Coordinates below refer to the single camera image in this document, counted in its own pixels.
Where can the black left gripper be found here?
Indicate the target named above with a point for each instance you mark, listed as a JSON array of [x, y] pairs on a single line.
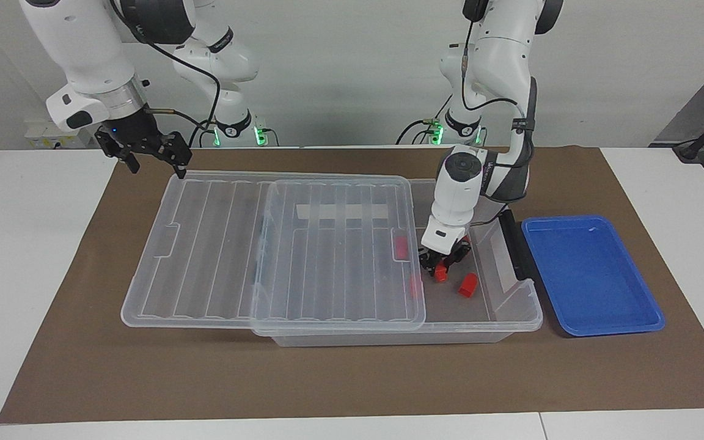
[[443, 258]]

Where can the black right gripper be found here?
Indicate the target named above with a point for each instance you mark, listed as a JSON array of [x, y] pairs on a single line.
[[135, 134]]

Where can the red block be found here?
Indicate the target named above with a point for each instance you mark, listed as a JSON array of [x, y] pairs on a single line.
[[468, 285], [401, 246], [442, 274], [415, 285]]

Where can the clear ribbed box lid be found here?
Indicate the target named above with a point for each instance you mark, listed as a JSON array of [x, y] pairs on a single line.
[[205, 263]]

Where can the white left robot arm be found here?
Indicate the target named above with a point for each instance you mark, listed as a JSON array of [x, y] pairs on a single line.
[[459, 195]]

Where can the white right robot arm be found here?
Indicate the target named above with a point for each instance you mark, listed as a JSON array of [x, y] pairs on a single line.
[[83, 49]]

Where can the clear plastic storage box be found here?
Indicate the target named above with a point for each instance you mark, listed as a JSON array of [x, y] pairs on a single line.
[[388, 339]]

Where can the blue plastic tray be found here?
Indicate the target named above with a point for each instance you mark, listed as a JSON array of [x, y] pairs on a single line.
[[596, 281]]

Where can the brown table mat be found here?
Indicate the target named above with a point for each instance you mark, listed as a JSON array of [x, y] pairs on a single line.
[[144, 366]]

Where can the white wall power strip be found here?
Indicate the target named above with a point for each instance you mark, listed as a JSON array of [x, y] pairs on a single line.
[[40, 137]]

